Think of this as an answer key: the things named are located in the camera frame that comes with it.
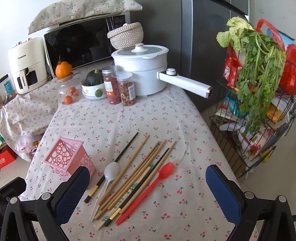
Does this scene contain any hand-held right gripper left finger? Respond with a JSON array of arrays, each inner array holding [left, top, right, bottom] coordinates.
[[0, 166, 90, 241]]

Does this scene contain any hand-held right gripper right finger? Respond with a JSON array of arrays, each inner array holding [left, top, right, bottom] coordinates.
[[205, 164, 296, 241]]

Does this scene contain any pink perforated utensil holder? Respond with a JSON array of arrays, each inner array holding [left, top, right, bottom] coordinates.
[[43, 137, 96, 181]]

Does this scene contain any white plastic spoon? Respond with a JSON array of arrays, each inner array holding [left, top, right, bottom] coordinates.
[[89, 161, 121, 222]]

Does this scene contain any red plastic spoon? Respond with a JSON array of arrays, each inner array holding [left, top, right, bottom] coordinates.
[[115, 162, 174, 226]]

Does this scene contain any bamboo chopstick with green print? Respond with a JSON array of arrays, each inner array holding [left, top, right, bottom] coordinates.
[[94, 163, 155, 230]]

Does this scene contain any black chopstick with gold band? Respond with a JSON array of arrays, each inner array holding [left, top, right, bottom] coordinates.
[[84, 132, 139, 204], [105, 149, 170, 227]]

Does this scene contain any red cardboard box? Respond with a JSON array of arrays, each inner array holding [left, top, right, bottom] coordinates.
[[0, 146, 17, 169]]

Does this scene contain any clear plastic bag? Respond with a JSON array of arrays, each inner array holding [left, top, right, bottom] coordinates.
[[15, 131, 41, 163]]

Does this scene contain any pile of mixed snack packets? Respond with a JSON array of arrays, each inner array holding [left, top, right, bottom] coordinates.
[[217, 102, 290, 163]]

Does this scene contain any blue snack packet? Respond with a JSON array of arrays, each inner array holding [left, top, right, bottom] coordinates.
[[225, 95, 249, 116]]

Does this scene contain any cherry print tablecloth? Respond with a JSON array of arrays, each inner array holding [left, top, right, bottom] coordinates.
[[0, 59, 259, 241]]

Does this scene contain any clear container with blue label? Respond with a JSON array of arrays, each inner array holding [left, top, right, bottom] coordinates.
[[0, 74, 18, 109]]

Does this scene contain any white flower-print bowl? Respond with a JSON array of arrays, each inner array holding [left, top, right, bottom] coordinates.
[[81, 82, 107, 100]]

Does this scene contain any clear glass jar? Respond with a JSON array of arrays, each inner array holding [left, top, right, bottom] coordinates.
[[57, 72, 80, 105]]

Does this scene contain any jar of red dried berries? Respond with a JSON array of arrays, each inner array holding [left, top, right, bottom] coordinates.
[[102, 67, 122, 105]]

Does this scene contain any jar of dried fruit rings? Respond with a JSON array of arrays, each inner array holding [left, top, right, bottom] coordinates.
[[116, 71, 136, 107]]

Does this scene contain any dark green squash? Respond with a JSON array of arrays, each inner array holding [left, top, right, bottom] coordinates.
[[86, 69, 105, 87]]

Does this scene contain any red snack packet white lettering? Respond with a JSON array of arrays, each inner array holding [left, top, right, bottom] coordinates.
[[223, 46, 243, 87]]

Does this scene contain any large orange fruit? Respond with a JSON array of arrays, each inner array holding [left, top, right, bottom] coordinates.
[[55, 56, 73, 78]]

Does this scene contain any bunch of cilantro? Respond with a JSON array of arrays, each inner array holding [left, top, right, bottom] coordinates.
[[236, 29, 287, 139]]

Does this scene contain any cream air fryer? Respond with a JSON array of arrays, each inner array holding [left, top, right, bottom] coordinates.
[[8, 37, 48, 95]]

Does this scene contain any plain red snack packet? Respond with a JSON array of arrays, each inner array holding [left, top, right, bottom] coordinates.
[[279, 44, 296, 94]]

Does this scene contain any white electric cooking pot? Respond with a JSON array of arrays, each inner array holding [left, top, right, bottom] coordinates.
[[111, 44, 213, 99]]

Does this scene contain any grey refrigerator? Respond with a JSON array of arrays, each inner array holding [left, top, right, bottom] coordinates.
[[131, 0, 249, 114]]

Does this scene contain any silver microwave oven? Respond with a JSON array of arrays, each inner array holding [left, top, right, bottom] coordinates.
[[44, 13, 132, 78]]

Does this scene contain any white pot lid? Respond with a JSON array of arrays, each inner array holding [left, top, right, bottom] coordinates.
[[111, 44, 167, 61]]

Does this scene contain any napa cabbage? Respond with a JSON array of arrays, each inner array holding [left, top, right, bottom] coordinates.
[[216, 17, 253, 50]]

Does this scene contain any woven lidded basket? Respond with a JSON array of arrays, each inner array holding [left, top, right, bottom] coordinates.
[[107, 22, 144, 49]]

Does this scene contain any red plastic bag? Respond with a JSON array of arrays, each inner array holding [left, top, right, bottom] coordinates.
[[254, 19, 287, 54]]

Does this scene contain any floral dust cover cloth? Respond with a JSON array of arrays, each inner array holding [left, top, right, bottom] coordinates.
[[28, 0, 142, 35]]

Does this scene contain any black wire storage rack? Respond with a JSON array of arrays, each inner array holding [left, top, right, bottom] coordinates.
[[209, 58, 296, 179]]

